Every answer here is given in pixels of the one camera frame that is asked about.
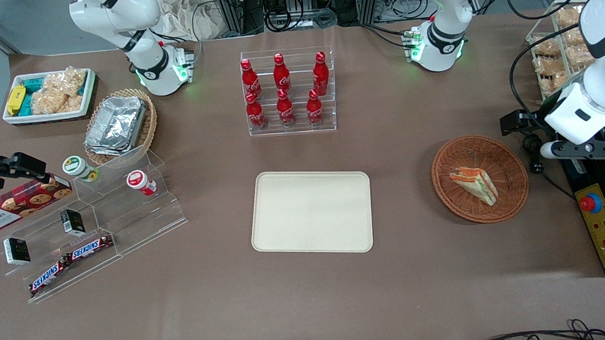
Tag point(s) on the red emergency stop button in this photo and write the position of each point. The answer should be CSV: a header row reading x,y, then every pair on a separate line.
x,y
590,203

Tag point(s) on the green lid snack cup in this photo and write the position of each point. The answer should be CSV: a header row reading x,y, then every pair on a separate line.
x,y
78,167

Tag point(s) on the beige plastic serving tray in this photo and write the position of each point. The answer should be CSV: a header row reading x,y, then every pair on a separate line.
x,y
310,211

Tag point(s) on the Snickers chocolate bar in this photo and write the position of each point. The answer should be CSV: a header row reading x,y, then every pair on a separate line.
x,y
49,276
90,247

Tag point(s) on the brown round wicker basket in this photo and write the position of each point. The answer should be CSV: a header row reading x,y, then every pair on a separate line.
x,y
506,201

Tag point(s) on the clear acrylic step display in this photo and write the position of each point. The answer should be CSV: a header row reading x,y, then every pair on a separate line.
x,y
129,220

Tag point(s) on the red lid snack cup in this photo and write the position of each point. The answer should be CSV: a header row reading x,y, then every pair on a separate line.
x,y
140,181

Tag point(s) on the beige cloth bag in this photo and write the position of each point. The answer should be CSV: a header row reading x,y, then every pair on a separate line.
x,y
191,18

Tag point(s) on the white rectangular plastic bin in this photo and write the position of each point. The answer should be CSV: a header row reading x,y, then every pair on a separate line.
x,y
90,90

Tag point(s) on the teal snack packet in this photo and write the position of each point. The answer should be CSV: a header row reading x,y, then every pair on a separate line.
x,y
31,86

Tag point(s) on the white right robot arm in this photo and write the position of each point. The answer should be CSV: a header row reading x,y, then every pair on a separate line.
x,y
152,69

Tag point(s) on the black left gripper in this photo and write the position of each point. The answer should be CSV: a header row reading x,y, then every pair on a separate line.
x,y
534,118

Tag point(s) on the triangular sandwich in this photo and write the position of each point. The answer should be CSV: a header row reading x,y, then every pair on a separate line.
x,y
475,184

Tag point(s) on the small black snack box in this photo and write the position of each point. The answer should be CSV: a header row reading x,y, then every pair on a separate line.
x,y
17,251
72,222

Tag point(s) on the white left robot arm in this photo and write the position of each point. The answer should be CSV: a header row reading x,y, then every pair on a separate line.
x,y
445,33

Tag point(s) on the clear bag fried snack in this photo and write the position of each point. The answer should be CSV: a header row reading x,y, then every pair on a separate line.
x,y
575,36
569,17
554,83
548,65
578,54
545,47

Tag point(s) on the silver foil container stack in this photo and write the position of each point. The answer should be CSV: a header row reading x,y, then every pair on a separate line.
x,y
116,125

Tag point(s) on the black aluminium frame post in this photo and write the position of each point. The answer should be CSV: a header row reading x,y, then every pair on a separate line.
x,y
361,1
237,10

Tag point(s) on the clear acrylic bottle rack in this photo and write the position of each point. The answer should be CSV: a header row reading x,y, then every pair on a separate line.
x,y
292,130

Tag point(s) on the yellow snack packet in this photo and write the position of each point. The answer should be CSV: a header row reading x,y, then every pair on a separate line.
x,y
15,99

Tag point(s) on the red Walkers cookie box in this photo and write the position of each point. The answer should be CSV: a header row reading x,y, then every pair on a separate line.
x,y
19,204

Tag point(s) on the red cola bottle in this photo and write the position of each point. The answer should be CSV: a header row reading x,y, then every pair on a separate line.
x,y
250,79
321,74
314,110
281,73
255,113
285,109

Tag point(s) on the tan oval wicker basket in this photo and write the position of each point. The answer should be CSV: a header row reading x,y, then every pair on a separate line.
x,y
150,126

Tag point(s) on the clear bag rice crackers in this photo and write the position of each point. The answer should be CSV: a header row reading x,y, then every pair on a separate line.
x,y
60,92

